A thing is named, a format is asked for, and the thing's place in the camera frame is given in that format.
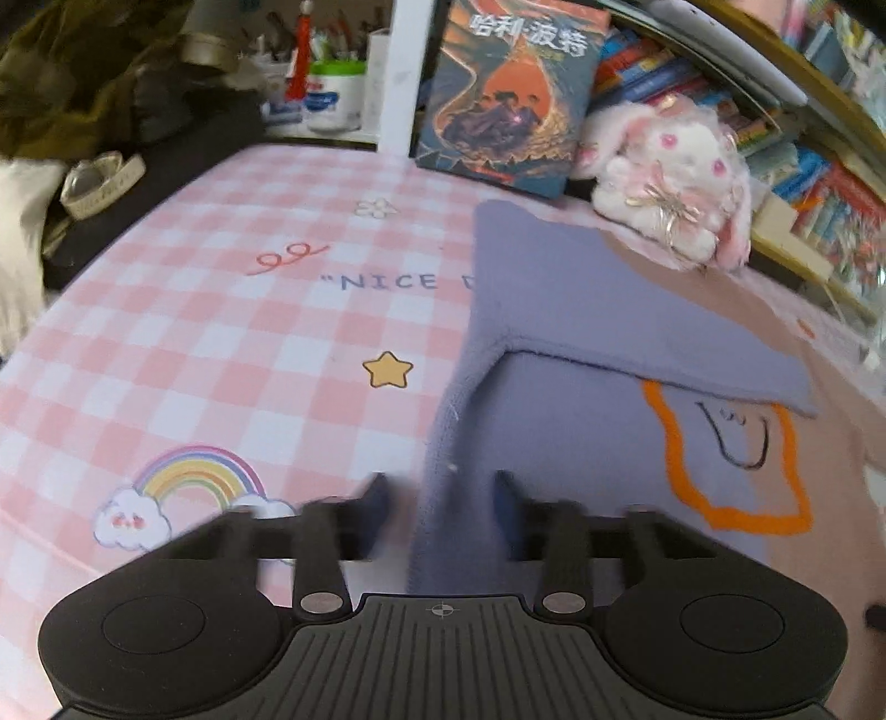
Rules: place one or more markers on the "Harry Potter book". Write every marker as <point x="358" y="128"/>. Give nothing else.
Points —
<point x="510" y="91"/>

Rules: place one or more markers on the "row of colourful books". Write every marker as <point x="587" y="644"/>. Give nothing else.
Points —
<point x="839" y="202"/>

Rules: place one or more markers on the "white pen cup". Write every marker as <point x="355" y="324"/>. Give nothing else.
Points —
<point x="334" y="95"/>

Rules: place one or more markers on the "purple and mauve sweater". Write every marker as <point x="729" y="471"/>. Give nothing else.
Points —
<point x="598" y="377"/>

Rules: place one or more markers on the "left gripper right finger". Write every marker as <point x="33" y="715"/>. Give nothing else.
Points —
<point x="554" y="534"/>

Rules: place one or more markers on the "pink checkered table mat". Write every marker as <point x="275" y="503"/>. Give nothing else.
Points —
<point x="276" y="332"/>

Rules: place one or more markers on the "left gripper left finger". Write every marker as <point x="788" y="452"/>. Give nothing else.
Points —
<point x="328" y="534"/>

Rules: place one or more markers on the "pink white plush bunny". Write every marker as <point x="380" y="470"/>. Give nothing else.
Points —
<point x="672" y="172"/>

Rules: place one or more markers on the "cream coat on chair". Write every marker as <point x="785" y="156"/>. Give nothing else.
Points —
<point x="27" y="190"/>

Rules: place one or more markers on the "white wooden bookshelf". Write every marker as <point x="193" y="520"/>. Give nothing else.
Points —
<point x="775" y="249"/>

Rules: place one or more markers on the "dark brown jacket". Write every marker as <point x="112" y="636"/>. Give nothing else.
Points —
<point x="79" y="78"/>

